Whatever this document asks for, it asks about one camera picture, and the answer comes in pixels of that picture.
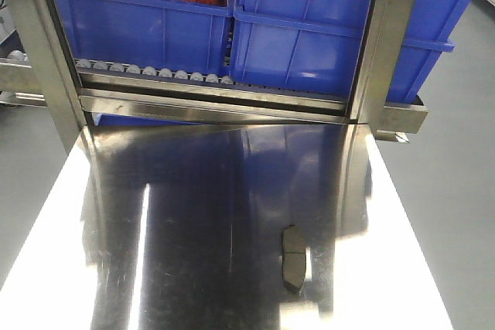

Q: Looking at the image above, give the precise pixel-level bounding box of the right blue plastic bin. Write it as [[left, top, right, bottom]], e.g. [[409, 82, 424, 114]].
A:
[[230, 0, 471, 104]]

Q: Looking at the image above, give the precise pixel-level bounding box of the blue plastic bin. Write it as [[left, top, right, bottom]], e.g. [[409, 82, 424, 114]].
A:
[[230, 0, 471, 104], [54, 0, 234, 75]]

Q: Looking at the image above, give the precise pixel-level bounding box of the left blue plastic bin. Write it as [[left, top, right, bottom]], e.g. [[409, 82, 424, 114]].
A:
[[54, 0, 234, 75]]

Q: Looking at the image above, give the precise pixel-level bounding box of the steel roller rack frame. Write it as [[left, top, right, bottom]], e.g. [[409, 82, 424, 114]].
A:
[[0, 0, 429, 144]]

